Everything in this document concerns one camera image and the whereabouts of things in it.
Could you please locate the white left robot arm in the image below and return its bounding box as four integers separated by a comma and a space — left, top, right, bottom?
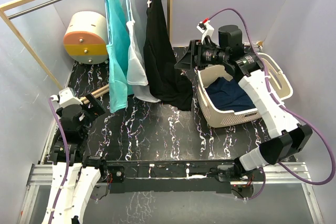
43, 88, 109, 223

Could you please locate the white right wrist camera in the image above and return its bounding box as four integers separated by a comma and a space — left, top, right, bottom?
196, 18, 214, 43

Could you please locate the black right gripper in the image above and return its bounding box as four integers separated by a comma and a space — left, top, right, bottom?
174, 40, 228, 72

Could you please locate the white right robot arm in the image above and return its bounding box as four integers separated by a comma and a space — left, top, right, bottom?
175, 22, 312, 180

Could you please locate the wooden clothes rack frame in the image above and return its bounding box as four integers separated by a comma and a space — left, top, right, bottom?
1, 0, 165, 108

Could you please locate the navy blue garment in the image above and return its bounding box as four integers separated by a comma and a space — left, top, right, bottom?
205, 77, 256, 112

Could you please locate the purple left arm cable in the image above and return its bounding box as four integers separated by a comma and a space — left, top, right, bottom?
48, 97, 71, 224

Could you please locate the cream plastic laundry basket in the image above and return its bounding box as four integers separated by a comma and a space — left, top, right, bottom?
195, 53, 293, 128

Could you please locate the white t shirt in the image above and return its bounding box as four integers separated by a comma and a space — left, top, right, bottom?
126, 0, 160, 103

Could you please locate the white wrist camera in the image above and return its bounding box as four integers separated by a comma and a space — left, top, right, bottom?
51, 87, 83, 108
196, 18, 214, 43

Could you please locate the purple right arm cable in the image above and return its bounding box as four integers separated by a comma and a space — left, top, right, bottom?
203, 8, 334, 200

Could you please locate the black t shirt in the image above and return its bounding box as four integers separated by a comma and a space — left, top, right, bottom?
143, 0, 193, 111

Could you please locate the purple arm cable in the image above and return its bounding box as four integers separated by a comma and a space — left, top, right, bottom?
203, 8, 334, 200
48, 97, 71, 224

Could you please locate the aluminium base frame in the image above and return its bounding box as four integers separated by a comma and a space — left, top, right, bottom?
19, 161, 325, 224

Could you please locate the teal t shirt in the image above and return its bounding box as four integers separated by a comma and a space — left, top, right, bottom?
106, 0, 133, 113

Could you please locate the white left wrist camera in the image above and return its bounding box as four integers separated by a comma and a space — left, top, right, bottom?
51, 87, 83, 108

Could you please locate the cream round drawer cabinet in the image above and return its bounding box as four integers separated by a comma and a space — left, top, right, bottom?
63, 11, 108, 65

